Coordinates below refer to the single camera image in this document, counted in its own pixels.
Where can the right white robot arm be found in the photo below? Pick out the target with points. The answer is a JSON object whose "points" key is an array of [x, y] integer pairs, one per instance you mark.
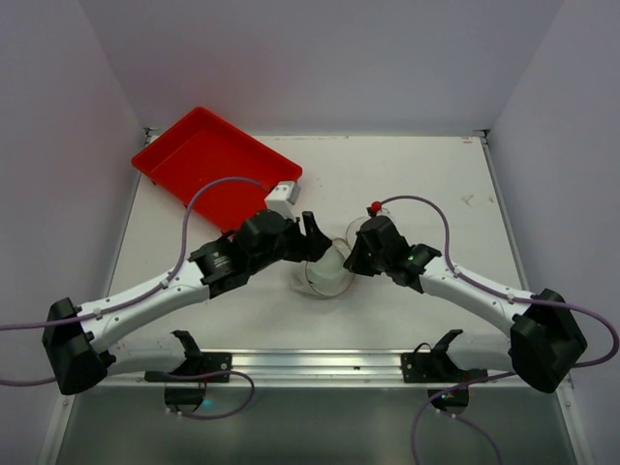
{"points": [[536, 338]]}

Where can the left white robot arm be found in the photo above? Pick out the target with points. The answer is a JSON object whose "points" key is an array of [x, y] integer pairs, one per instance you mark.
{"points": [[81, 340]]}

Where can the pale green bra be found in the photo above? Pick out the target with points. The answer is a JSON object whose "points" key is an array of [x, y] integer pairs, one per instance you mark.
{"points": [[328, 272]]}

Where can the red plastic tray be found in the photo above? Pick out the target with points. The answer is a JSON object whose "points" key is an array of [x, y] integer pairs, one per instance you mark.
{"points": [[200, 148]]}

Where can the aluminium mounting rail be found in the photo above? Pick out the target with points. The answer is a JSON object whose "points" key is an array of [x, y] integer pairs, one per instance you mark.
{"points": [[274, 368]]}

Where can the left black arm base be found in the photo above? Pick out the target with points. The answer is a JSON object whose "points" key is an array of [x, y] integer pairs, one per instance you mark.
{"points": [[187, 400]]}

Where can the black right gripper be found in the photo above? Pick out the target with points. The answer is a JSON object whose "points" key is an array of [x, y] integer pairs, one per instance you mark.
{"points": [[361, 252]]}

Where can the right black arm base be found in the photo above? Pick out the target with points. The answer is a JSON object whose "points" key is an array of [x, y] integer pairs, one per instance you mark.
{"points": [[427, 364]]}

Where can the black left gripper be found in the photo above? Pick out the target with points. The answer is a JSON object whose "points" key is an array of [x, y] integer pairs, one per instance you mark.
{"points": [[300, 240]]}

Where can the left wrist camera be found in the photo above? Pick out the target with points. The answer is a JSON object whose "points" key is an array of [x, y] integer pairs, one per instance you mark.
{"points": [[282, 198]]}

